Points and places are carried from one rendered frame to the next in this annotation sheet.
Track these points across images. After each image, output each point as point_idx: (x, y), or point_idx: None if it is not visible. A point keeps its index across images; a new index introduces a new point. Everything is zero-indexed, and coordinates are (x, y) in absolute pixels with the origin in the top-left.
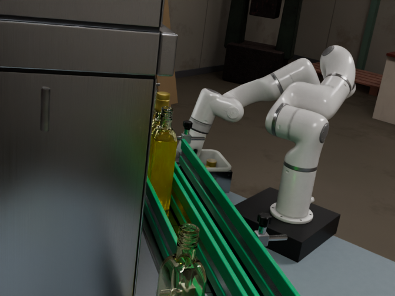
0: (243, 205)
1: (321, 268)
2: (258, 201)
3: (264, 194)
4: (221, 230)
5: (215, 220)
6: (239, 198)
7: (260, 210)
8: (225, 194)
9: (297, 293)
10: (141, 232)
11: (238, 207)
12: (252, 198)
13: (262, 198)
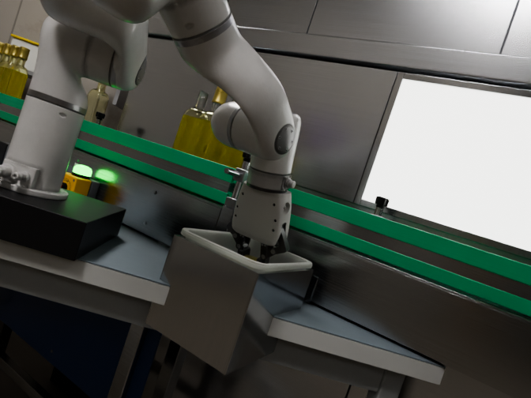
0: (109, 208)
1: None
2: (91, 208)
3: (88, 215)
4: (106, 160)
5: (118, 165)
6: (133, 270)
7: (80, 200)
8: (119, 131)
9: None
10: (126, 101)
11: (113, 208)
12: (103, 213)
13: (88, 211)
